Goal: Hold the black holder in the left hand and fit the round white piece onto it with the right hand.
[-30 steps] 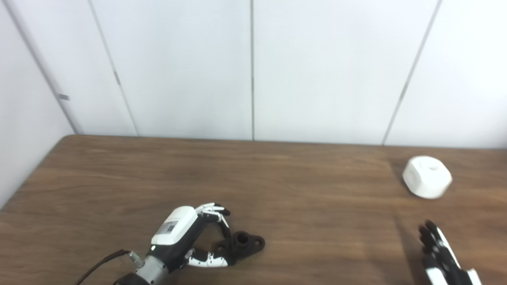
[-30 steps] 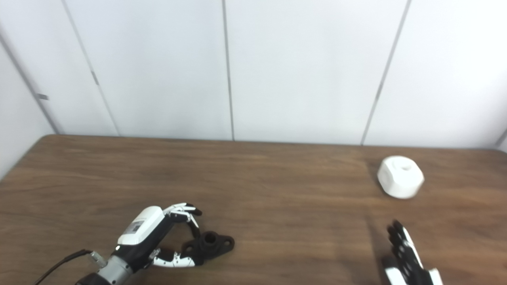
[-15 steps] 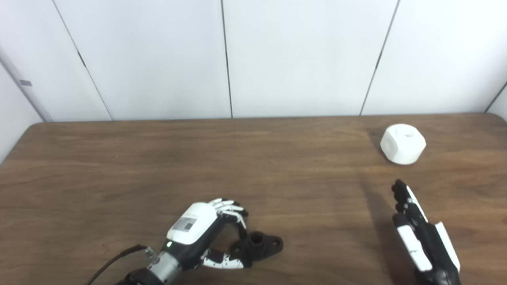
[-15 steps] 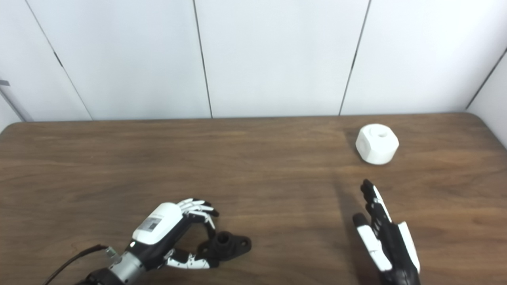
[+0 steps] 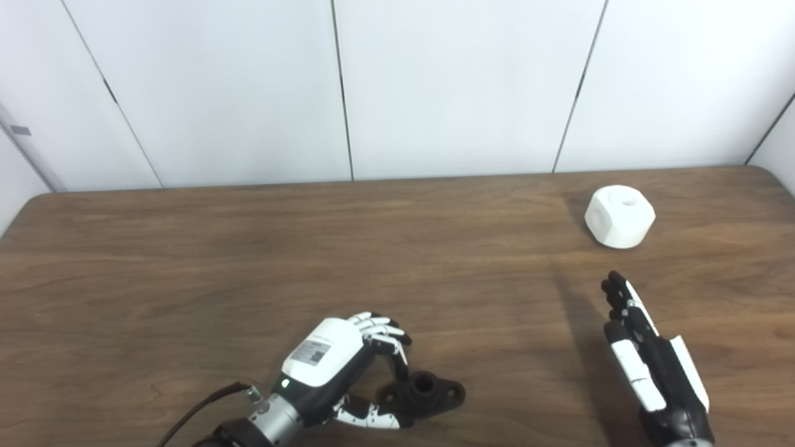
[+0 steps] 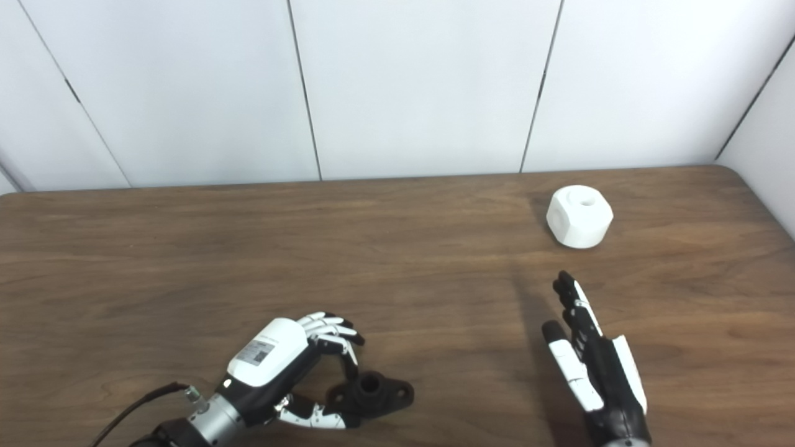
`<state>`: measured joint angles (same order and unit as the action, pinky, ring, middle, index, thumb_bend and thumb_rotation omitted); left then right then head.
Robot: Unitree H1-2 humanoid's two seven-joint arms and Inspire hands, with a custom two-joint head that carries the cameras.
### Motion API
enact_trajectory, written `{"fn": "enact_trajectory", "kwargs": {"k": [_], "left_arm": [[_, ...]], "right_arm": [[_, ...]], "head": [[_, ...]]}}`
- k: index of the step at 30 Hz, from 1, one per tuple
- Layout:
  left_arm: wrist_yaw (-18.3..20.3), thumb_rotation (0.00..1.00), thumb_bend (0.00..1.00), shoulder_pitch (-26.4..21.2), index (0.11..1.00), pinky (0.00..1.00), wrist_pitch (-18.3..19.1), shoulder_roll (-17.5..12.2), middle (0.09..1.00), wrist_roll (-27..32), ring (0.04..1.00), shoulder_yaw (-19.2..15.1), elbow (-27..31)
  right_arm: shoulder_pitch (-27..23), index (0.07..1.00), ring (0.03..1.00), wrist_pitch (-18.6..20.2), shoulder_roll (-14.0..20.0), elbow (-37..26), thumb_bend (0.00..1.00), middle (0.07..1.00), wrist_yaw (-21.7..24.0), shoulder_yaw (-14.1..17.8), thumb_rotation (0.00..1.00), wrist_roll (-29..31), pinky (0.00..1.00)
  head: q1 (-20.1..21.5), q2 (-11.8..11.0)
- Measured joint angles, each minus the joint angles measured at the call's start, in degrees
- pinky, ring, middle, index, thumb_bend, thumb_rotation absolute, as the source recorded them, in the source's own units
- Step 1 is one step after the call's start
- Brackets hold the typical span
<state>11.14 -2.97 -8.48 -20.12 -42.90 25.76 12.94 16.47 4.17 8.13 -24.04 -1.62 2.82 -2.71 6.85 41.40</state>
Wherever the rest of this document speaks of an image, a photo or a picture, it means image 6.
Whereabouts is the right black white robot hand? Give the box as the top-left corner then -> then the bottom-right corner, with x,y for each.
542,270 -> 653,447

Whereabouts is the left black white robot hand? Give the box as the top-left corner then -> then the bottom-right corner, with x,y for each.
216,312 -> 366,430

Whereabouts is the black plastic holder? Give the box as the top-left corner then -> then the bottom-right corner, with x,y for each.
327,371 -> 415,426

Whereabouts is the round white plastic piece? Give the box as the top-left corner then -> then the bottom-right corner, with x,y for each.
546,185 -> 614,250

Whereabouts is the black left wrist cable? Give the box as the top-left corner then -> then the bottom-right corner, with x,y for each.
92,382 -> 202,447

